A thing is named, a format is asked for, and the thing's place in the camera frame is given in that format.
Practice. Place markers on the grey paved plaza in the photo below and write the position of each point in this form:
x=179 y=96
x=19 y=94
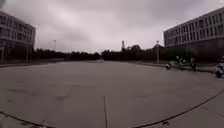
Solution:
x=100 y=90

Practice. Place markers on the low hedge strip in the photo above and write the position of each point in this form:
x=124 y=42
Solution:
x=30 y=62

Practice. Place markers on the row of dark trees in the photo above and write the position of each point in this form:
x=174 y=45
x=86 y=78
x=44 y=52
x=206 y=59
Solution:
x=116 y=55

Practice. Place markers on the person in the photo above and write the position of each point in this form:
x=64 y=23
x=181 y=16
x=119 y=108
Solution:
x=193 y=64

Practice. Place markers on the parked vehicle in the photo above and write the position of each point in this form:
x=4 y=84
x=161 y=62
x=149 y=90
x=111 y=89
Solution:
x=219 y=70

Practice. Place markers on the grey multi-storey building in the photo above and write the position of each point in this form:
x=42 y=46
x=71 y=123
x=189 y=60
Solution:
x=200 y=31
x=15 y=36

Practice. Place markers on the distant tower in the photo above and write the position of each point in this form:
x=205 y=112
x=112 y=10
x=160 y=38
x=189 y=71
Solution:
x=123 y=45

